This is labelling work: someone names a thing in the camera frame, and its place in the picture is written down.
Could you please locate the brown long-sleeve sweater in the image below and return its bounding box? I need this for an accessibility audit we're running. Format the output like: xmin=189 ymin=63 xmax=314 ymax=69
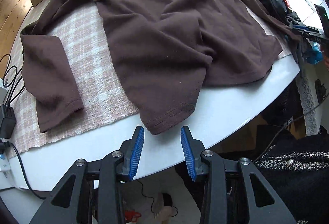
xmin=20 ymin=0 xmax=301 ymax=134

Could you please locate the pink white plaid cloth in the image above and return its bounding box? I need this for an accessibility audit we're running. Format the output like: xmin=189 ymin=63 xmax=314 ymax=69
xmin=4 ymin=0 xmax=292 ymax=159

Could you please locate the white power strip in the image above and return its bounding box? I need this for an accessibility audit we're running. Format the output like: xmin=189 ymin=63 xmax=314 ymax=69
xmin=0 ymin=140 xmax=11 ymax=181

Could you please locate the pine wood panel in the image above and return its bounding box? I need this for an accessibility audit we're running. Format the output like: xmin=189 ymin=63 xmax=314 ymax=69
xmin=0 ymin=0 xmax=32 ymax=57

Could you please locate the white lace cloth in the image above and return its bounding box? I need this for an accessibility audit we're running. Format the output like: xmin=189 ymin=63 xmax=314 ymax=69
xmin=295 ymin=71 xmax=322 ymax=136

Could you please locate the black cable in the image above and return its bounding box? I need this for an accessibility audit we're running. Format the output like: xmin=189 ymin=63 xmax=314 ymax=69
xmin=0 ymin=54 xmax=26 ymax=108

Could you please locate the black power adapter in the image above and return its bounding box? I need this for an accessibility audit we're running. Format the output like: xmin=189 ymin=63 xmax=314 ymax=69
xmin=0 ymin=104 xmax=16 ymax=139

